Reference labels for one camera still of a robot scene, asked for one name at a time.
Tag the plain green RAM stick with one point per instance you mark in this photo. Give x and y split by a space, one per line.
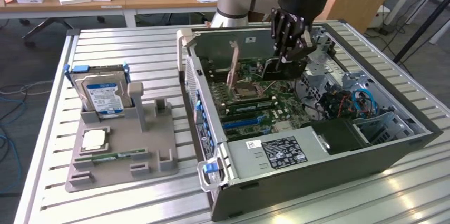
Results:
113 155

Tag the black low-profile graphics card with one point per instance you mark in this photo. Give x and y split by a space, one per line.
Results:
285 71

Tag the CPU socket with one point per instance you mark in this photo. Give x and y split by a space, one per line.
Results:
246 90

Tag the green RAM stick white label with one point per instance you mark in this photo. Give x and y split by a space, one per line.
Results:
251 106

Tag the black chair base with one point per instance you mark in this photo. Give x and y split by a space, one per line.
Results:
46 25

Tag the silver chipset heatsink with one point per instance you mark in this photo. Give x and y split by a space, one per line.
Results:
285 126

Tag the black plastic shroud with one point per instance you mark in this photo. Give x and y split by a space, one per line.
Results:
337 134

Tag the black tripod pole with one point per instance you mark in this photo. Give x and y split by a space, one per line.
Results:
422 30

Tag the white unit red dot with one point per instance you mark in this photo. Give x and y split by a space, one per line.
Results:
381 15

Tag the open dark grey PC case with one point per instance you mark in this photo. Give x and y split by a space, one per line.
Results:
317 187

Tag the green motherboard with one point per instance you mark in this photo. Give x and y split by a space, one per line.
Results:
281 108

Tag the blue expansion slot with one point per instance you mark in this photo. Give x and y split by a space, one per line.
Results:
242 123

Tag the grey parts rack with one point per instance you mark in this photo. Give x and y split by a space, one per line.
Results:
117 176

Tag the blue case latch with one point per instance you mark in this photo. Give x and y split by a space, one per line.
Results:
209 168

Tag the silver CPU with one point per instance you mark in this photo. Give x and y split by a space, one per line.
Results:
94 140

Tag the metal disk bay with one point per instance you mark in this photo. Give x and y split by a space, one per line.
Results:
386 129

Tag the hard disk in blue carrier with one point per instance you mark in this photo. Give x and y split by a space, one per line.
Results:
102 97

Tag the perforated metal drive cage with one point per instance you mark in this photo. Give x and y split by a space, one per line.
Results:
324 76

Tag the grey power supply unit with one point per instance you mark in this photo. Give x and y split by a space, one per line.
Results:
246 160

